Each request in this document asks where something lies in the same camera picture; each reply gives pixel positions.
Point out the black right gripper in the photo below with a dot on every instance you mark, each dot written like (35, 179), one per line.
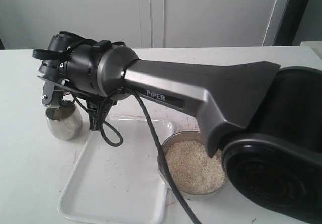
(69, 64)

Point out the small steel cup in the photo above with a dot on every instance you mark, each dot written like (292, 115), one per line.
(65, 122)

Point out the white rectangular plastic tray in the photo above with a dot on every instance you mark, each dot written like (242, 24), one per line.
(116, 184)

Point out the white cabinet with doors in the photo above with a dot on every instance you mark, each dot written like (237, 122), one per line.
(29, 24)

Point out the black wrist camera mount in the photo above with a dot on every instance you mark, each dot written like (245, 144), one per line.
(95, 117)

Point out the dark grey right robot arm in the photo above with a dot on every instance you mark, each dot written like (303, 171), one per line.
(265, 119)

